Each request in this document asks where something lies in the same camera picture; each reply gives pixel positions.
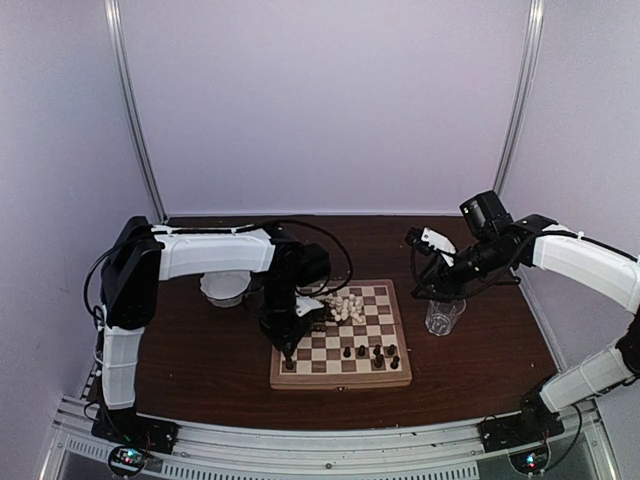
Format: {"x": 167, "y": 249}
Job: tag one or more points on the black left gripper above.
{"x": 281, "y": 336}

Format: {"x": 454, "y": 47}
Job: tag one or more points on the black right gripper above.
{"x": 440, "y": 278}

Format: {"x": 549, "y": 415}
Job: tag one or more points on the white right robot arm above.
{"x": 585, "y": 292}

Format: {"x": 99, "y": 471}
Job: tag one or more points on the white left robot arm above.
{"x": 146, "y": 255}

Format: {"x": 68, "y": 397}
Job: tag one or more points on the wooden chess board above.
{"x": 365, "y": 312}

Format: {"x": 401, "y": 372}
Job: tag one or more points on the clear plastic cup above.
{"x": 441, "y": 317}

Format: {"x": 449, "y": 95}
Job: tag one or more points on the white round bowl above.
{"x": 225, "y": 289}

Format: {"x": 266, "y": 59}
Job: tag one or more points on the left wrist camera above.
{"x": 305, "y": 305}

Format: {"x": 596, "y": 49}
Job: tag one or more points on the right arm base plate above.
{"x": 499, "y": 433}

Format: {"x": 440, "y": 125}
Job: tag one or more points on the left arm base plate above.
{"x": 140, "y": 432}

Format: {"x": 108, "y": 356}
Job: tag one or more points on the aluminium frame post left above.
{"x": 117, "y": 37}

